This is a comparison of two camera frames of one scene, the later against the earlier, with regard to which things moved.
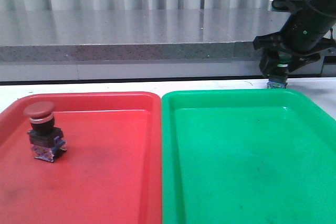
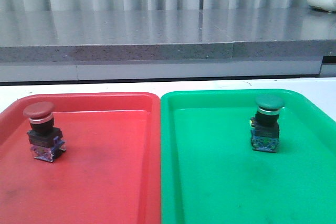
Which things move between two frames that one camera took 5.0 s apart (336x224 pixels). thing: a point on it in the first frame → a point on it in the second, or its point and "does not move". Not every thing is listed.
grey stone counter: [134, 44] does not move
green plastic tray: [247, 156] does not move
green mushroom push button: [277, 79] → [265, 128]
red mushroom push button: [46, 140] does not move
